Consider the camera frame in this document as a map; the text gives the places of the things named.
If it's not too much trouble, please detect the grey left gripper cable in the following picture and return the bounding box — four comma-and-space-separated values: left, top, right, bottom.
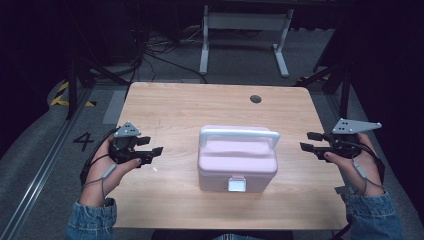
81, 162, 118, 200

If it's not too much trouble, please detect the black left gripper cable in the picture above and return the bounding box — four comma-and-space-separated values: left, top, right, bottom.
79, 127, 120, 186

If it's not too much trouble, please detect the bundle of black floor cables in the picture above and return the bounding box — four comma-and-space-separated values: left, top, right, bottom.
131, 19, 209, 85

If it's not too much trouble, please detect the person's left hand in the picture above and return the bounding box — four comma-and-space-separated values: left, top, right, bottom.
79, 133, 143, 208

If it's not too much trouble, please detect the white metal desk frame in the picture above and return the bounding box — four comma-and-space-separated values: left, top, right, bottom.
198, 4, 295, 79

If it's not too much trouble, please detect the pink storage box white handle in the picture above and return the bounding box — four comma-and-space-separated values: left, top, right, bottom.
197, 124, 281, 194

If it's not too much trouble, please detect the black tripod stand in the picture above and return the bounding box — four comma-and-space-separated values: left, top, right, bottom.
65, 54, 132, 121
293, 63, 355, 118

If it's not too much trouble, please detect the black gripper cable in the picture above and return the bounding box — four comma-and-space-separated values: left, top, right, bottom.
79, 127, 120, 186
344, 139, 387, 185

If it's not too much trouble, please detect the person's right hand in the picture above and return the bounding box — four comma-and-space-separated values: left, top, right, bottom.
324, 132, 385, 197

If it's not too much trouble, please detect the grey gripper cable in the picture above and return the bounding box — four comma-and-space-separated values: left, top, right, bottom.
351, 155, 385, 196
81, 162, 118, 200

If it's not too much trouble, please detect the metal floor rail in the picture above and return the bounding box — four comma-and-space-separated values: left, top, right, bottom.
0, 87, 96, 240

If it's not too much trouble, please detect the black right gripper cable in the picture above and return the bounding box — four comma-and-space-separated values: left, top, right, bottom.
344, 139, 387, 185

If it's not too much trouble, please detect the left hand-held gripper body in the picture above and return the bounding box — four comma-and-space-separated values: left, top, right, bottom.
107, 121, 150, 167

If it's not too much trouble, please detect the grey right gripper cable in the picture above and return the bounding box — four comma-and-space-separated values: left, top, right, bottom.
351, 155, 385, 196

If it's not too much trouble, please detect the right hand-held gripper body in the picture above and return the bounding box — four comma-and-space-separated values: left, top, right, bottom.
320, 118, 383, 162

